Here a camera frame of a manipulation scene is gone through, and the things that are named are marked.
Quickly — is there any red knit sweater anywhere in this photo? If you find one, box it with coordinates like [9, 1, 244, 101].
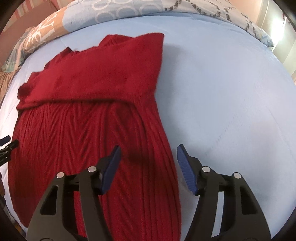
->
[8, 33, 181, 240]

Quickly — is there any brown ruffled bed cover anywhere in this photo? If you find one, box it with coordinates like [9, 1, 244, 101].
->
[0, 67, 20, 104]

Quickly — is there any plaid pillow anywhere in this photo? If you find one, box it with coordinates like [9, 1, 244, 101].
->
[1, 27, 35, 72]

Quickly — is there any light blue bed sheet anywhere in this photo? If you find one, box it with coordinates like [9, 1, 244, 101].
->
[1, 13, 295, 236]

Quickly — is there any brown wooden headboard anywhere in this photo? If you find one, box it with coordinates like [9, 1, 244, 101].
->
[1, 1, 60, 65]

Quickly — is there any blue brown patterned pillow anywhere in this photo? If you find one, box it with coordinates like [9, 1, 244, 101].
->
[22, 1, 273, 54]

